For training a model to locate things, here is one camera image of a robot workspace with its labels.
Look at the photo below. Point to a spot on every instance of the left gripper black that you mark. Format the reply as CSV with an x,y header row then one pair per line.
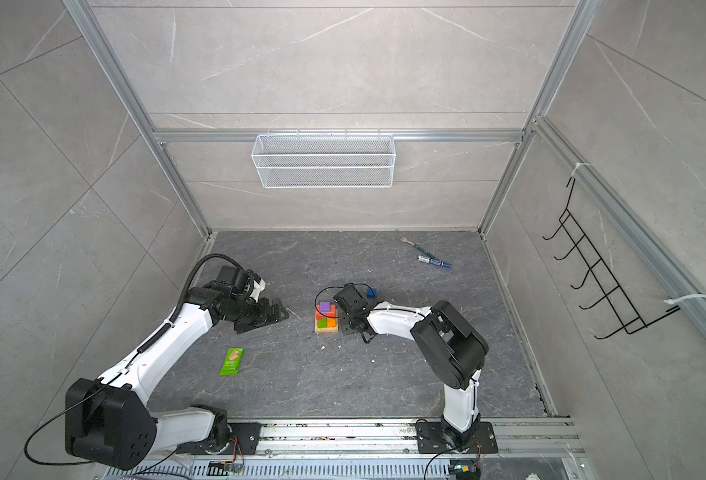
x,y
265,317

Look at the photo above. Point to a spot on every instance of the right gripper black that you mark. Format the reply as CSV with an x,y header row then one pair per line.
x,y
344,325

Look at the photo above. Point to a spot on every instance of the red arch wood block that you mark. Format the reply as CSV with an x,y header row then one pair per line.
x,y
328,314

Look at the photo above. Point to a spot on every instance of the natural wood block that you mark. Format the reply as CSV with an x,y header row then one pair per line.
x,y
325,330

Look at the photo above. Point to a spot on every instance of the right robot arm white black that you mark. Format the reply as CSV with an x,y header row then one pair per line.
x,y
454,350

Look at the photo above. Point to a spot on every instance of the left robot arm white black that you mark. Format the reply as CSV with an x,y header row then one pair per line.
x,y
107,420

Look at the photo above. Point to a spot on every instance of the green snack wrapper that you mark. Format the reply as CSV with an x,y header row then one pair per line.
x,y
232,361

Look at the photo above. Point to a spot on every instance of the blue marker pen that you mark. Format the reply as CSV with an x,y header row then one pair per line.
x,y
434,262

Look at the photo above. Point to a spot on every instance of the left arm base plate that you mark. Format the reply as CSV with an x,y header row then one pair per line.
x,y
233,438

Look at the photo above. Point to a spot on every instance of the white wire mesh basket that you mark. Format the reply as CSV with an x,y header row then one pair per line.
x,y
334,160

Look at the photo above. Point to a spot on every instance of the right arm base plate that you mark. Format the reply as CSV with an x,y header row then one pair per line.
x,y
437,436

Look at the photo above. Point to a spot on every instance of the black wire hook rack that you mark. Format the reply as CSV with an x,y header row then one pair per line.
x,y
598,271

